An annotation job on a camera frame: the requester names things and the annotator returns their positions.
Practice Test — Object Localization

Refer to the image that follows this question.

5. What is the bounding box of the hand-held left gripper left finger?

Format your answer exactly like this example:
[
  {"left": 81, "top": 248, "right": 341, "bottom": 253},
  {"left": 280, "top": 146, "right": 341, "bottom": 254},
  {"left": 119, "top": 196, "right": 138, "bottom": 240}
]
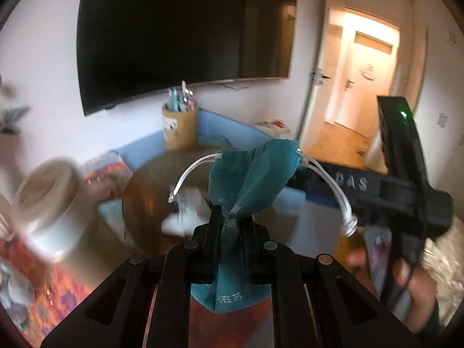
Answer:
[{"left": 40, "top": 205, "right": 222, "bottom": 348}]

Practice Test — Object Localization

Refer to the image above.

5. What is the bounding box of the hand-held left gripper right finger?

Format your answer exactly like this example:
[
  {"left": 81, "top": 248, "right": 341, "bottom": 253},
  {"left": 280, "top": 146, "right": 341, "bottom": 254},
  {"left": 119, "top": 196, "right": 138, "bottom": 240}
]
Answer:
[{"left": 241, "top": 221, "right": 423, "bottom": 348}]

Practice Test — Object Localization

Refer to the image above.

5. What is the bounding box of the teal drawstring pouch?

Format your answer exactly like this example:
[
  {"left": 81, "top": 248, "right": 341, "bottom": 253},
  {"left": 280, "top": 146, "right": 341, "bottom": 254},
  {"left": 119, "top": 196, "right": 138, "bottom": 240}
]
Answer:
[{"left": 168, "top": 138, "right": 359, "bottom": 314}]

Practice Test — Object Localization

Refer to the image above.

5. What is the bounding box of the round woven basket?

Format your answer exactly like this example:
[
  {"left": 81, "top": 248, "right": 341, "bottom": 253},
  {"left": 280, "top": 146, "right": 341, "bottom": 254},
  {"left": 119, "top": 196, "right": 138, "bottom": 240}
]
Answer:
[{"left": 122, "top": 145, "right": 301, "bottom": 262}]

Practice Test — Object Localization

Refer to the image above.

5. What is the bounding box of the person's right forearm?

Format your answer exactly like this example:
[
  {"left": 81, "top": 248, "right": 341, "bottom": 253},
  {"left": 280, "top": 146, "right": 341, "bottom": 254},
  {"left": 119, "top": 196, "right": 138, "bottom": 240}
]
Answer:
[{"left": 415, "top": 301, "right": 442, "bottom": 336}]

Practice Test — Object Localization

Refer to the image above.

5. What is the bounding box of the person's right hand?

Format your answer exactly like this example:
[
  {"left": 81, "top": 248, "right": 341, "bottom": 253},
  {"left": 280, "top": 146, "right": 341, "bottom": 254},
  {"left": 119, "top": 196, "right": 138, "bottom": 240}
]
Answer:
[{"left": 346, "top": 248, "right": 441, "bottom": 334}]

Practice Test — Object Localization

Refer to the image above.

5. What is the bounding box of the cream fluffy rug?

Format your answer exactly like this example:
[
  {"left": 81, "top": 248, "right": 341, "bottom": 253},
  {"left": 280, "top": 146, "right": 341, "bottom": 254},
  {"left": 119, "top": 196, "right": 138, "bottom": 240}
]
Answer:
[{"left": 422, "top": 221, "right": 464, "bottom": 320}]

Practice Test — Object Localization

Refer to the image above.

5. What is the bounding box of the yellow pen holder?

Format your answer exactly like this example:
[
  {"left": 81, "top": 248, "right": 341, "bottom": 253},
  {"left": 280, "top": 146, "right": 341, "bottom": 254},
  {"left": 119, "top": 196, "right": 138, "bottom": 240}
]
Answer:
[{"left": 161, "top": 102, "right": 199, "bottom": 150}]

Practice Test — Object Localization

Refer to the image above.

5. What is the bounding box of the white door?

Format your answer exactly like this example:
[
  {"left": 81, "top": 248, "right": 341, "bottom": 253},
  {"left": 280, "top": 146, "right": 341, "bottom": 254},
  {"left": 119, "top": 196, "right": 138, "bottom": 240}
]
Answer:
[
  {"left": 337, "top": 31, "right": 396, "bottom": 131},
  {"left": 299, "top": 0, "right": 329, "bottom": 146}
]

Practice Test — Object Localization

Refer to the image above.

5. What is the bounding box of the bunch of pens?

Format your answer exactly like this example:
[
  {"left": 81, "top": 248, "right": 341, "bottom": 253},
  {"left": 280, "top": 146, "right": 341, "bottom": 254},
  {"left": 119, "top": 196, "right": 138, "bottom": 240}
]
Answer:
[{"left": 167, "top": 80, "right": 198, "bottom": 113}]

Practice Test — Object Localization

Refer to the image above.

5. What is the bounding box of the floral printed table cloth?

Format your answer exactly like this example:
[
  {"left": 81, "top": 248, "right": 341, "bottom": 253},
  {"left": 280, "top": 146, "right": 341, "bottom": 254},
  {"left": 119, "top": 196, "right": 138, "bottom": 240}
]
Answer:
[{"left": 0, "top": 151, "right": 276, "bottom": 348}]

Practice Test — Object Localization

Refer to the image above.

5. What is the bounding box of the cylindrical container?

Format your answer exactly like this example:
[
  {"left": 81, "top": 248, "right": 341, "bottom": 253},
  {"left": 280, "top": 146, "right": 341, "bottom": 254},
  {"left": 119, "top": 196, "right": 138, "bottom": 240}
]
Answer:
[{"left": 12, "top": 156, "right": 98, "bottom": 263}]

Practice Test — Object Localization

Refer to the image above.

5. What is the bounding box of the black flat television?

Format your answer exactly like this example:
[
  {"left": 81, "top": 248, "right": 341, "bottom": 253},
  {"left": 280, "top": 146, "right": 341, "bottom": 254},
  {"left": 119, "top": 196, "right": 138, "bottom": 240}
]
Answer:
[{"left": 76, "top": 0, "right": 298, "bottom": 117}]

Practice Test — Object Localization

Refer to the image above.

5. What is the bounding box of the purple patterned strap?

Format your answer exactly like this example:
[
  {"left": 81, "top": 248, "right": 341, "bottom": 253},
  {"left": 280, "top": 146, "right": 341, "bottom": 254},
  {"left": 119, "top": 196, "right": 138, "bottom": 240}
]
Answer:
[{"left": 364, "top": 225, "right": 394, "bottom": 300}]

